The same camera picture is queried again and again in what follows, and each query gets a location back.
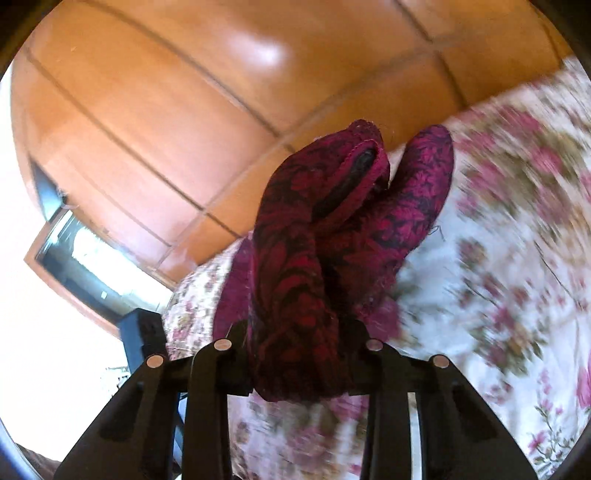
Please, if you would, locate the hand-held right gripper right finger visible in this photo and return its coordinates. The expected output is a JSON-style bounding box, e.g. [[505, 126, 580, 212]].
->
[[344, 320, 539, 480]]

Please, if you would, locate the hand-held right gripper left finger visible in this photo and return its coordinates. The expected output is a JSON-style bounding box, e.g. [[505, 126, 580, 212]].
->
[[53, 320, 254, 480]]

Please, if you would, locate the maroon floral knit shirt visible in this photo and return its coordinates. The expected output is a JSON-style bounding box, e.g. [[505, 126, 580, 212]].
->
[[213, 119, 456, 402]]

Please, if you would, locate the wooden framed window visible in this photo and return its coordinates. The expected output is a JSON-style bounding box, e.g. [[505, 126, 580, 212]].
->
[[24, 156, 175, 341]]

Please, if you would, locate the floral bed sheet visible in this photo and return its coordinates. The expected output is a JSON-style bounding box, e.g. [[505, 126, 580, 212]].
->
[[161, 55, 591, 480]]

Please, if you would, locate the wooden panelled headboard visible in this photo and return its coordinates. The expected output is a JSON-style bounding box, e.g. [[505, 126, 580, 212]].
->
[[9, 0, 574, 292]]

